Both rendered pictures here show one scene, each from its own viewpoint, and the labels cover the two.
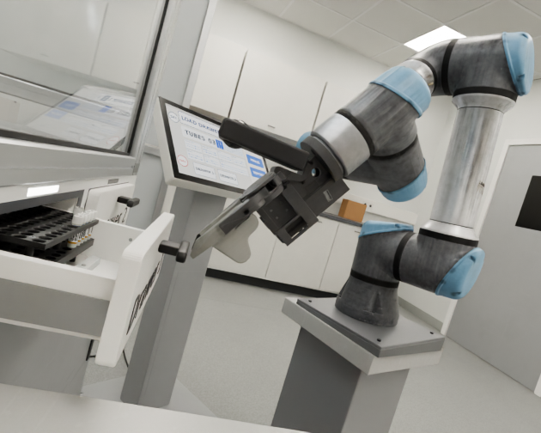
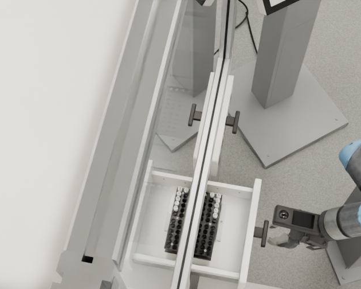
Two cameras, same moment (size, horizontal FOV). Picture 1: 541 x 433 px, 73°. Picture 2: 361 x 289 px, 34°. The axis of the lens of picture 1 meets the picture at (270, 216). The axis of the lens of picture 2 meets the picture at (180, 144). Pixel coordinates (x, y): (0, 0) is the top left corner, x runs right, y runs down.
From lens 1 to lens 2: 1.39 m
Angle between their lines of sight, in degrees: 62
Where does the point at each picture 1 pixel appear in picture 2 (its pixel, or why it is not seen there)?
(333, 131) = (331, 231)
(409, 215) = not seen: outside the picture
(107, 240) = (227, 191)
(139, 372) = (263, 85)
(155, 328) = (271, 65)
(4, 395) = (210, 281)
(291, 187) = (311, 241)
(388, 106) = not seen: outside the picture
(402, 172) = not seen: outside the picture
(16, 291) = (208, 275)
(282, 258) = not seen: outside the picture
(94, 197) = (215, 163)
